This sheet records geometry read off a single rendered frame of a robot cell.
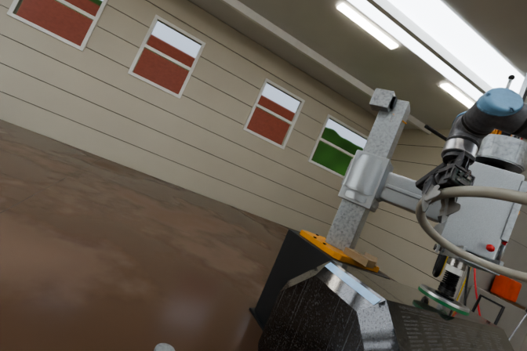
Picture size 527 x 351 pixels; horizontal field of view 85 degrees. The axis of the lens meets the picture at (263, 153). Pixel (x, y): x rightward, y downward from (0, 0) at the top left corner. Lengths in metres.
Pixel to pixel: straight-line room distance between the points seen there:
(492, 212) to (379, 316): 0.75
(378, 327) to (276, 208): 6.73
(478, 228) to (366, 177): 0.89
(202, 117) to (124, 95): 1.74
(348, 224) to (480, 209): 0.98
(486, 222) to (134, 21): 6.93
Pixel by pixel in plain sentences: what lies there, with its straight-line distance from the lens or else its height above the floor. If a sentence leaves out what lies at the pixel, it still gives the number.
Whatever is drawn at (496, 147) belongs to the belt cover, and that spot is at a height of 1.63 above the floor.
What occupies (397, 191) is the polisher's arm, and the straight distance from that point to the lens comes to 2.35.
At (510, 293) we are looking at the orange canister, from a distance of 4.96.
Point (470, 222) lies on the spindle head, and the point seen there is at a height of 1.26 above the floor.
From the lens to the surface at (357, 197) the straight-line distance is 2.31.
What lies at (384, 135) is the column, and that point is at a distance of 2.45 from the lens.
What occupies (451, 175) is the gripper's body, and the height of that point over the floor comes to 1.29.
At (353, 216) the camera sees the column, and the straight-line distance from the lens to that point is 2.36.
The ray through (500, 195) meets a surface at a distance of 0.92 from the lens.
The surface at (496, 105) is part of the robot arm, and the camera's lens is 1.00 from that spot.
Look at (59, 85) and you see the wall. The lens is 7.26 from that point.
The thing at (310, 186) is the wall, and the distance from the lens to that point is 8.17.
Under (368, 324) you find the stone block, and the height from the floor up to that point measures 0.73.
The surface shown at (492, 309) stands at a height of 0.72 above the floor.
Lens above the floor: 1.08
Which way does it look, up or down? 4 degrees up
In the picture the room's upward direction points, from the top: 24 degrees clockwise
